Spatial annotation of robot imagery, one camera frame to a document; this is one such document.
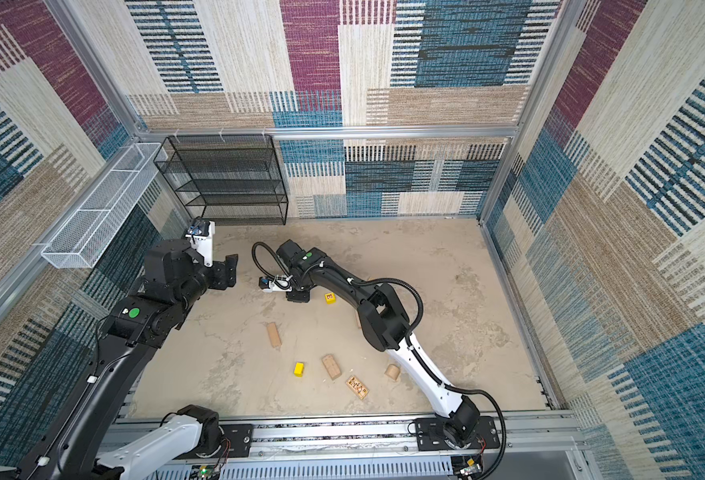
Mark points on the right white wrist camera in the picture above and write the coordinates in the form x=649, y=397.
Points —
x=275, y=284

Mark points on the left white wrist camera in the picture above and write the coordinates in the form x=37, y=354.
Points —
x=200, y=233

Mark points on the aluminium front rail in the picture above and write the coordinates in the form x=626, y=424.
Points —
x=535, y=445

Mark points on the black wire shelf rack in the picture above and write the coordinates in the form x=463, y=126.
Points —
x=231, y=179

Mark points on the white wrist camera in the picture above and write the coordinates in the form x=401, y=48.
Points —
x=275, y=284
x=200, y=233

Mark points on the white wire mesh basket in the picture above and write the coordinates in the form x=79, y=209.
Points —
x=86, y=235

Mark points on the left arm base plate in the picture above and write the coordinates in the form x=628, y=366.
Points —
x=225, y=441

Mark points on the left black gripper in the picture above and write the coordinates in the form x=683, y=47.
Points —
x=225, y=273

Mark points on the small yellow block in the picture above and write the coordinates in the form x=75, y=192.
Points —
x=299, y=368

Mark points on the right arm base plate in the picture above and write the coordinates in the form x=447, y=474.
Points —
x=437, y=433

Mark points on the patterned wood block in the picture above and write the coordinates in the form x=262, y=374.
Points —
x=357, y=387

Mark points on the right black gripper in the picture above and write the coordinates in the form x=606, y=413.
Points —
x=294, y=296

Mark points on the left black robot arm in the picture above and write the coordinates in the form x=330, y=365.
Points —
x=176, y=276

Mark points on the yellow letter cube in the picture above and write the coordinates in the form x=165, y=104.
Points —
x=329, y=297

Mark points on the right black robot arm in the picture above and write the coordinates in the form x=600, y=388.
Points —
x=389, y=310

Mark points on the small wood cylinder block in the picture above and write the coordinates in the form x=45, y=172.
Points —
x=393, y=372

